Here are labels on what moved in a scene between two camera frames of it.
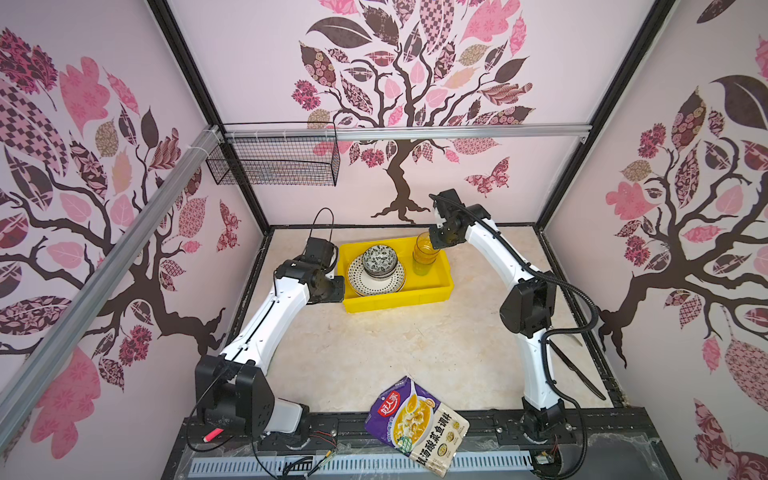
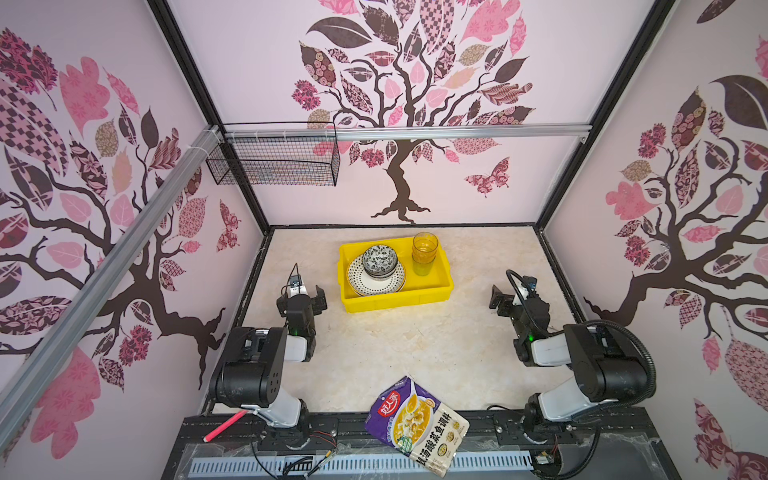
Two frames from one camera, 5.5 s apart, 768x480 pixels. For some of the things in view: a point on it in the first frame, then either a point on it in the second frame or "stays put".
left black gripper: x=337 y=294 -> x=317 y=302
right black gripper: x=435 y=242 -> x=507 y=302
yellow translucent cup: x=423 y=251 stays put
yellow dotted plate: x=364 y=284 stays put
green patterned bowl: x=379 y=261 stays put
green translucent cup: x=422 y=269 stays put
